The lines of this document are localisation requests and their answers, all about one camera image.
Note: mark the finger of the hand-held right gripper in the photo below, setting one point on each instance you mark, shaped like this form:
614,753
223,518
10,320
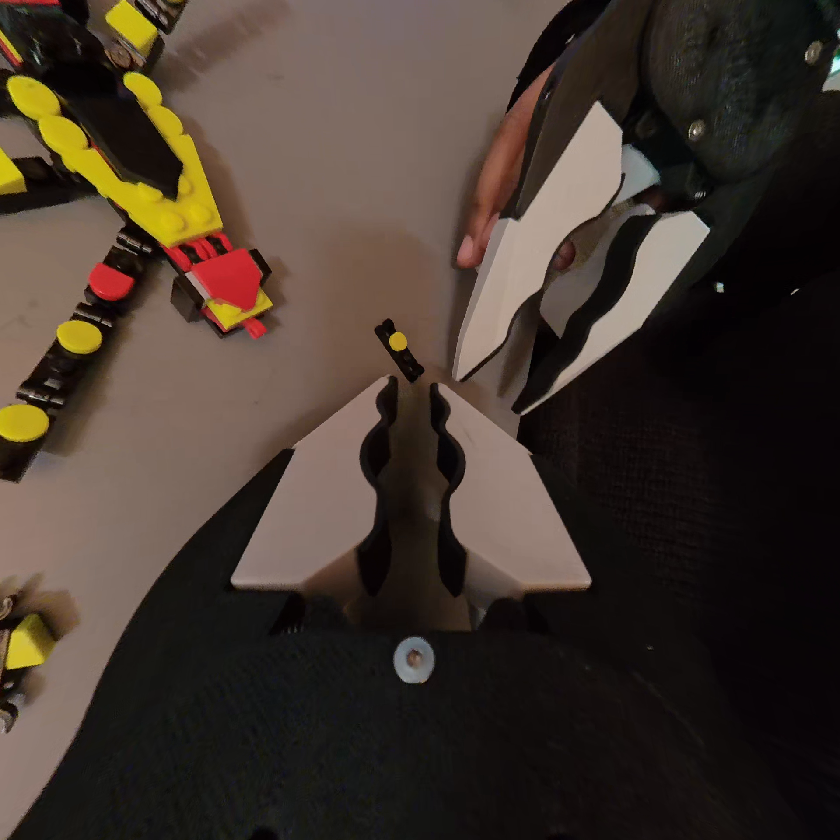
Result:
558,197
669,262

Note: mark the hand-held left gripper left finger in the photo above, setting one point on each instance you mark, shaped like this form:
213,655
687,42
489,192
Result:
315,518

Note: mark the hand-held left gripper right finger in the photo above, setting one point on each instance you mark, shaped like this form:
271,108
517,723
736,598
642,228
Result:
518,518

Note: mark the black yellow lego leg segment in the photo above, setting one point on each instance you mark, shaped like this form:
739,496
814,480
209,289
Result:
397,342
29,640

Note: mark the black yellow red lego model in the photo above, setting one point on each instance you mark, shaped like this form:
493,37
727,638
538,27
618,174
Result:
164,197

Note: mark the person's right hand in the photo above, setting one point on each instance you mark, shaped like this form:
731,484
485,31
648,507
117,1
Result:
492,197

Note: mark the person's black knit clothing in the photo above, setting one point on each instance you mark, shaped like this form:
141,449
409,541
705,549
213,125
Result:
689,525

